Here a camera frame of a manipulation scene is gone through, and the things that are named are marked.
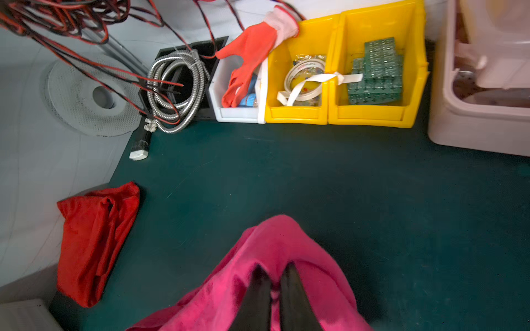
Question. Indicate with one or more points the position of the pink translucent toolbox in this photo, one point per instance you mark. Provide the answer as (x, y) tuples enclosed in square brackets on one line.
[(480, 89)]

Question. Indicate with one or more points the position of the red work glove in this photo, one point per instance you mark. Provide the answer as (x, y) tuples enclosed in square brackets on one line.
[(254, 45)]

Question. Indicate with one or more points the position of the white perforated disc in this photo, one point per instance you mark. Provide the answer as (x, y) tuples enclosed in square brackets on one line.
[(97, 108)]

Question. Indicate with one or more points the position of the white ribbon tape roll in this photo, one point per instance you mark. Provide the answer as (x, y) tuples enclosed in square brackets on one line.
[(304, 82)]

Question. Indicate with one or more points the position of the white power supply box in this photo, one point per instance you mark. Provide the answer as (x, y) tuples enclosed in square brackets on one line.
[(27, 315)]

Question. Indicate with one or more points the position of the yellow bin with circuit boards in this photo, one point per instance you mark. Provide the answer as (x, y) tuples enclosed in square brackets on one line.
[(405, 22)]

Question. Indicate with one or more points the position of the magenta t-shirt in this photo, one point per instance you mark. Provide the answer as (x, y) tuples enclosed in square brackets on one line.
[(271, 246)]

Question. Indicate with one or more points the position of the green circuit boards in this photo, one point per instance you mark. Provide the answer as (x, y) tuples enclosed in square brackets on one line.
[(382, 68)]

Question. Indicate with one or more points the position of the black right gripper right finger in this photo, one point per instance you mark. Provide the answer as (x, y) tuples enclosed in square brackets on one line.
[(296, 313)]

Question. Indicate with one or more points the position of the yellow bin with tape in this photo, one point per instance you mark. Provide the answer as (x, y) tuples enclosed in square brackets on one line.
[(315, 39)]

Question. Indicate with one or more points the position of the coiled metal flexible conduit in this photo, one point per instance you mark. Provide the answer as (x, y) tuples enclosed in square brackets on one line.
[(172, 112)]

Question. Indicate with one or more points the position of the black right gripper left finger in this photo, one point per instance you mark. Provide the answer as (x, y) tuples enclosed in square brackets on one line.
[(255, 310)]

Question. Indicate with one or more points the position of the black storage bin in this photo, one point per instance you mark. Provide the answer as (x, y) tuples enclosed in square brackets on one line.
[(184, 76)]

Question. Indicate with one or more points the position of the folded red t-shirt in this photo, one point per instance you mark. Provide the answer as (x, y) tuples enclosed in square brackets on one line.
[(95, 229)]

